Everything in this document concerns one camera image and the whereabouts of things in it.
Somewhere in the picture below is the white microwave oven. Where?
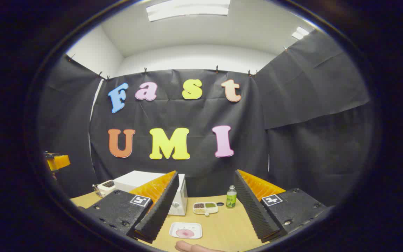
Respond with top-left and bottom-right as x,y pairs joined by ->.
113,170 -> 188,216

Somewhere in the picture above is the green label drink bottle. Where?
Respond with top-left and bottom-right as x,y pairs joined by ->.
226,185 -> 237,209

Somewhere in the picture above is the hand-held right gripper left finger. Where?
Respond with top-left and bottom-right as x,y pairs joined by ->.
81,170 -> 180,244

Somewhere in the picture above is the large ceiling light panel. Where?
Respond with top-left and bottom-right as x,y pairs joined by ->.
146,0 -> 231,22

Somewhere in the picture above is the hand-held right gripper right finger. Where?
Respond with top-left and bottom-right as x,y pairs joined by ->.
233,169 -> 328,243

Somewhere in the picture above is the small ceiling light panel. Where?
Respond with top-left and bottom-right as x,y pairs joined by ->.
291,26 -> 310,40

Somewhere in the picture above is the white divided snack dish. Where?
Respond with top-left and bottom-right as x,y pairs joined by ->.
193,202 -> 219,215

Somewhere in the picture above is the white square plate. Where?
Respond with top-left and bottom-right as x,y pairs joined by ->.
169,222 -> 203,239

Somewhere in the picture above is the white toaster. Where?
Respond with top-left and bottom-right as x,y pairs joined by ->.
97,180 -> 116,197

